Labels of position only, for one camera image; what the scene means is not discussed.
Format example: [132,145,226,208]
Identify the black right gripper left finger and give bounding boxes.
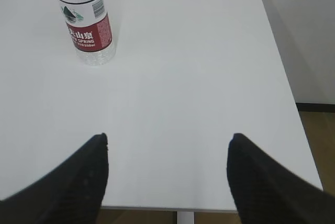
[1,133,109,223]

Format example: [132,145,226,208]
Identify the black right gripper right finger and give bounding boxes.
[227,133,334,223]

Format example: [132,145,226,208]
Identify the Nongfu Spring water bottle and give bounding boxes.
[58,0,116,65]

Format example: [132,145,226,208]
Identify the white table leg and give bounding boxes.
[177,211,195,224]

